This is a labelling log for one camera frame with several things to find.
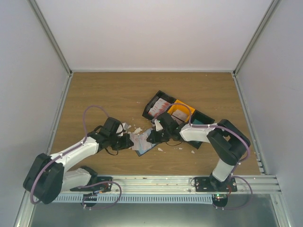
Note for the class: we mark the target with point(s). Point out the black bin right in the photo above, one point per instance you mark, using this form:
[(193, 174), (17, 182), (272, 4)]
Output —
[(195, 134)]

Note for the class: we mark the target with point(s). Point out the black bin left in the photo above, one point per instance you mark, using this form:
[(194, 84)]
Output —
[(159, 94)]

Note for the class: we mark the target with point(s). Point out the grey slotted cable duct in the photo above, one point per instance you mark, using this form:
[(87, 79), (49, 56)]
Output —
[(137, 198)]

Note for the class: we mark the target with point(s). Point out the left aluminium frame post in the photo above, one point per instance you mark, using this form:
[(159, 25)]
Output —
[(40, 17)]

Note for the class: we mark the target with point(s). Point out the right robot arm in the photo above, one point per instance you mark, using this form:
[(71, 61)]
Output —
[(230, 144)]

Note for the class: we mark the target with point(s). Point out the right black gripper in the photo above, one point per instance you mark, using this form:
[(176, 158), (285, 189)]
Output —
[(155, 139)]

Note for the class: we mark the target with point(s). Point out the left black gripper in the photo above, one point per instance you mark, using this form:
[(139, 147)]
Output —
[(126, 142)]

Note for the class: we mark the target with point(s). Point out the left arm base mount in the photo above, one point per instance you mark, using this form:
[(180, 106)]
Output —
[(96, 186)]

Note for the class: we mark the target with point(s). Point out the aluminium frame post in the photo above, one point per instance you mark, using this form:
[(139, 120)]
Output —
[(40, 17), (260, 28)]

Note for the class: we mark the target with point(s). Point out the red patterned cards stack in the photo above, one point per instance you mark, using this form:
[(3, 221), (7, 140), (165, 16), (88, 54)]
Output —
[(159, 105)]

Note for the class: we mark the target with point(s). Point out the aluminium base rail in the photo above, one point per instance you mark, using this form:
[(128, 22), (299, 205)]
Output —
[(263, 184)]

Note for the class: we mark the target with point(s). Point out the white paper scrap pile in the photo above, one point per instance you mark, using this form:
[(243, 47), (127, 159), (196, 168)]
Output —
[(137, 130)]

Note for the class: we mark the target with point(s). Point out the white pink cards stack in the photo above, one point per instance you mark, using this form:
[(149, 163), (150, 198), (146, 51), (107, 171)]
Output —
[(179, 116)]

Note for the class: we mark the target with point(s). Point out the orange bin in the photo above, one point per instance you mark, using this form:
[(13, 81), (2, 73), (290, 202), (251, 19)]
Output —
[(181, 106)]

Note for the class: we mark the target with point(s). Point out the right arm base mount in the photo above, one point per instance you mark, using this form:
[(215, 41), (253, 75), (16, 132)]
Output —
[(220, 191)]

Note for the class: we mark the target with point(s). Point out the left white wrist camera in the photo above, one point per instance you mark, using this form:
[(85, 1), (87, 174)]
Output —
[(122, 128)]

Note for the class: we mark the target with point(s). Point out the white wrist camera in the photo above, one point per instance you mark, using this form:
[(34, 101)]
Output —
[(122, 128), (158, 126)]

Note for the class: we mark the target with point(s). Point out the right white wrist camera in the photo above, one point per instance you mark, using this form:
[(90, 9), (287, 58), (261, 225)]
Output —
[(158, 126)]

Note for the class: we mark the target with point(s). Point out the black bin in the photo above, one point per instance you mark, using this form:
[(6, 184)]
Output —
[(195, 134), (159, 94)]

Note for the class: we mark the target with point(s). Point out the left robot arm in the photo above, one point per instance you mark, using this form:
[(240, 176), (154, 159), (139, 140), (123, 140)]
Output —
[(51, 175)]

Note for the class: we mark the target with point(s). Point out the right aluminium frame post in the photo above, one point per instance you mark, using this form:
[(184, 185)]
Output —
[(260, 28)]

